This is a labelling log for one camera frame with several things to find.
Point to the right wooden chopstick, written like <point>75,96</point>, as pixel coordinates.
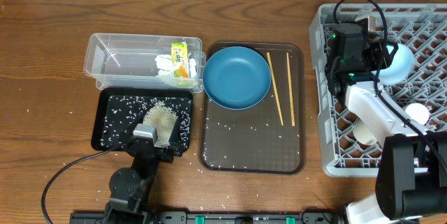
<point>290,89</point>

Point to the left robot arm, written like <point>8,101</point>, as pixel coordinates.
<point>130,186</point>

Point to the white cup pink inside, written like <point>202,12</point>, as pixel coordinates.
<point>362,134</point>

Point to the clear plastic bin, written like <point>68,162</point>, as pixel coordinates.
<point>128,60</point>

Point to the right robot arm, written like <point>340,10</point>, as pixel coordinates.
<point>411,180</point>

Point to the wooden chopstick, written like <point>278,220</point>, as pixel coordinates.
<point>290,89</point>
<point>275,89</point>

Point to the white napkin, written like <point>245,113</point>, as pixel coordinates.
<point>168,68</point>

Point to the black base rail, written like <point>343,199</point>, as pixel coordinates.
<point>179,217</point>

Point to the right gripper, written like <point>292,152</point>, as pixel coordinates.
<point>378,54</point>

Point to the pile of rice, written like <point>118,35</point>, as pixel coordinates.
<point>160,112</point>

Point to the black rectangular tray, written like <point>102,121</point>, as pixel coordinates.
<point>121,91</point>

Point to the left wooden chopstick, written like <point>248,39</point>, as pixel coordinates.
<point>275,89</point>

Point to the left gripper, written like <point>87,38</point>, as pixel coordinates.
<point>173,150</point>

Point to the brown serving tray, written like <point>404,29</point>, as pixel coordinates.
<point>253,140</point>

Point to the grey dishwasher rack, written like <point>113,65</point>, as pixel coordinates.
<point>422,28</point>

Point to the yellow snack wrapper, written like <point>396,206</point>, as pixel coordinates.
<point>180,59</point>

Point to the blue plate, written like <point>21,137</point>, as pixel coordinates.
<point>236,78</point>

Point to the light blue bowl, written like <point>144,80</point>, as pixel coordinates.
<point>400,67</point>

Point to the white cup green inside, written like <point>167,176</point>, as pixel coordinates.
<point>418,112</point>

